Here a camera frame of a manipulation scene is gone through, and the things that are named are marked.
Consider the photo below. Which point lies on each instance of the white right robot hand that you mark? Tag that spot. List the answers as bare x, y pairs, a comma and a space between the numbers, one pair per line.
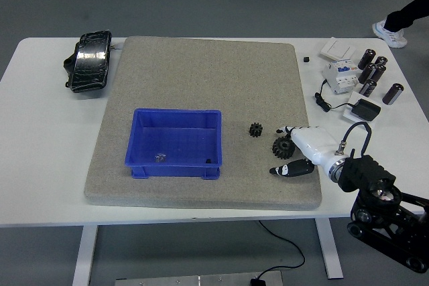
315, 142

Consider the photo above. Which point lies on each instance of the large black gear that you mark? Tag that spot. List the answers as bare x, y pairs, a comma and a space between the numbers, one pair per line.
281, 148

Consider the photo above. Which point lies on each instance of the small black gear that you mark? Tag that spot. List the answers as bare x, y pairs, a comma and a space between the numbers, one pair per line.
256, 130

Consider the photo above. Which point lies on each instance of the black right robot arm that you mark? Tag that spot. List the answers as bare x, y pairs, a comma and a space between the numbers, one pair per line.
365, 172

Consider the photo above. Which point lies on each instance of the blue plastic box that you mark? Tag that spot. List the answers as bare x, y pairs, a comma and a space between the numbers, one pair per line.
177, 142

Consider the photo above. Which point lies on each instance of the black power adapter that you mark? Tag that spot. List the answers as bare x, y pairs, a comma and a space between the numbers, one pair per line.
366, 109

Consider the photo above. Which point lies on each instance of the white circuit breaker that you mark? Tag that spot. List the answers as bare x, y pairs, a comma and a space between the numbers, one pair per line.
340, 80

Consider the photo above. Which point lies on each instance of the black cylindrical capacitor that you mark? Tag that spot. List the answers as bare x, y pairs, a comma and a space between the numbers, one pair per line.
368, 87
393, 93
366, 59
378, 71
366, 73
381, 59

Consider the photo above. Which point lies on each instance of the small black cube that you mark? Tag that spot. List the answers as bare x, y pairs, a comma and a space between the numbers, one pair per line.
306, 59

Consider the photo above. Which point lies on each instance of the white table leg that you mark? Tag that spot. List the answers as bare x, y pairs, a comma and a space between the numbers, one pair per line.
83, 256
330, 249

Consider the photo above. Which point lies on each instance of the person's white sneaker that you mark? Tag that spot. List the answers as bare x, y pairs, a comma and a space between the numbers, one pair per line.
392, 36

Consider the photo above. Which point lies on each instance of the grey-brown foam mat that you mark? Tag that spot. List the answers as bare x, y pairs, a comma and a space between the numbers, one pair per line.
201, 75

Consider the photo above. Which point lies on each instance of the black floor plug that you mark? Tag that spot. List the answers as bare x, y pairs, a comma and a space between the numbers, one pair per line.
257, 281

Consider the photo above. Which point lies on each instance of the small metal screws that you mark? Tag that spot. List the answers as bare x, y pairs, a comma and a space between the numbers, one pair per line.
160, 157

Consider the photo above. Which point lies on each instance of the person's leg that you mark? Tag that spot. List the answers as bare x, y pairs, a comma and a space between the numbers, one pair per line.
407, 13

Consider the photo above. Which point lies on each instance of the silver metal floor plate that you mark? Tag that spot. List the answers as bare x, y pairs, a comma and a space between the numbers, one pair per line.
184, 281

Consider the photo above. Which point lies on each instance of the black wrapped device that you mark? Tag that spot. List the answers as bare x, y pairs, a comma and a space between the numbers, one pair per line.
90, 61

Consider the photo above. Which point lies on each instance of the white wall switch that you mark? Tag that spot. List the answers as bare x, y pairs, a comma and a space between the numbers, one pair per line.
336, 48

